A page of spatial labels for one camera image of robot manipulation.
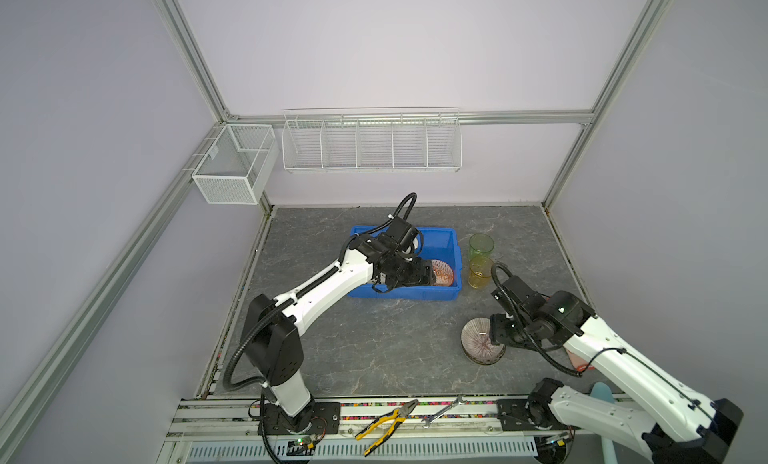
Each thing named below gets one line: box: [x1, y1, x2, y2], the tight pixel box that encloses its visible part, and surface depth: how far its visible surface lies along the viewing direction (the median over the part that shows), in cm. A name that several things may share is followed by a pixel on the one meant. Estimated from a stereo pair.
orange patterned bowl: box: [431, 259, 454, 287], surface depth 98 cm
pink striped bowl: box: [460, 317, 506, 366], surface depth 81 cm
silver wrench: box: [421, 395, 467, 428], surface depth 77 cm
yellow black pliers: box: [355, 399, 419, 457], surface depth 75 cm
